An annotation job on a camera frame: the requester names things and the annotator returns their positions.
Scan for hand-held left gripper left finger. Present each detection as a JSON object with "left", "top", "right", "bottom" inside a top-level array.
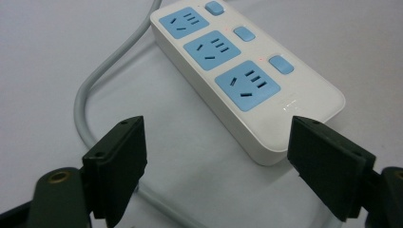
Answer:
[{"left": 82, "top": 115, "right": 148, "bottom": 228}]

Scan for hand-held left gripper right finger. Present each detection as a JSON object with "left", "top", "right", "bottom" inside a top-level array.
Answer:
[{"left": 286, "top": 115, "right": 377, "bottom": 222}]

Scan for white power strip blue sockets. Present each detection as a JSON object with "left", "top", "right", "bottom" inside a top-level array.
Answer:
[{"left": 149, "top": 0, "right": 346, "bottom": 167}]

